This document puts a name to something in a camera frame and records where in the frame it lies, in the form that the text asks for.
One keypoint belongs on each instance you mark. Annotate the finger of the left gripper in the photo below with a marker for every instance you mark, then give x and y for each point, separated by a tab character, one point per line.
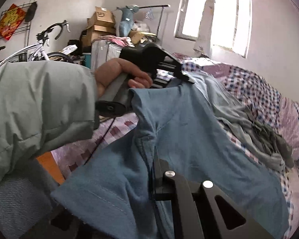
183	77

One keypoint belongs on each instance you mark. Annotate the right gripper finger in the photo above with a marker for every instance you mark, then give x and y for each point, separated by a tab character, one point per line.
213	195

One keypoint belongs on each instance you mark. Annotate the dark teal sweater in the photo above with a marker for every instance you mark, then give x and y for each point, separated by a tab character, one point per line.
111	192

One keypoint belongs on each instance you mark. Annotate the person left forearm sleeve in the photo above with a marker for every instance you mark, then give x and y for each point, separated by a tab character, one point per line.
43	106

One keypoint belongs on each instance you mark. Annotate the person left hand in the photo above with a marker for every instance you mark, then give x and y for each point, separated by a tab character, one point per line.
109	71

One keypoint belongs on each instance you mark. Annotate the blue plush shark toy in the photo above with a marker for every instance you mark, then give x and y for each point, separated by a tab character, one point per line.
127	20

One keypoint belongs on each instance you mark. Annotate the clear plastic storage bag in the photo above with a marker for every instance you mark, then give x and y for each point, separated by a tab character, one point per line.
107	47

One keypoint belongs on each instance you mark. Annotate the cardboard boxes stack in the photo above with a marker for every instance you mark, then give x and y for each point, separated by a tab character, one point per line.
105	22

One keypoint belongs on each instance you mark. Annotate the window with curtain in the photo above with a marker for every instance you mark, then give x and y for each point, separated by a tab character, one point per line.
211	24

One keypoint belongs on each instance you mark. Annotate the olive green garment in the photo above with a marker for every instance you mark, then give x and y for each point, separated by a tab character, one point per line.
268	141

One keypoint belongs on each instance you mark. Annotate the bicycle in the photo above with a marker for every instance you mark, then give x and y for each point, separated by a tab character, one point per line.
36	52

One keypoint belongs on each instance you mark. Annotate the plaid bed sheet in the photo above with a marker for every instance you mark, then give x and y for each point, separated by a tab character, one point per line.
289	178

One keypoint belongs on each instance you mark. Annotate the plaid folded quilt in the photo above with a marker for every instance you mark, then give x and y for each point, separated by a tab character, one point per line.
266	103

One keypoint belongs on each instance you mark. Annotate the red paper decoration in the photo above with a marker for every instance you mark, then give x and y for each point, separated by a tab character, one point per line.
10	21

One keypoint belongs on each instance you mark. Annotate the person leg grey trousers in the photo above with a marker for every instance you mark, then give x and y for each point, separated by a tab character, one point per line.
25	198

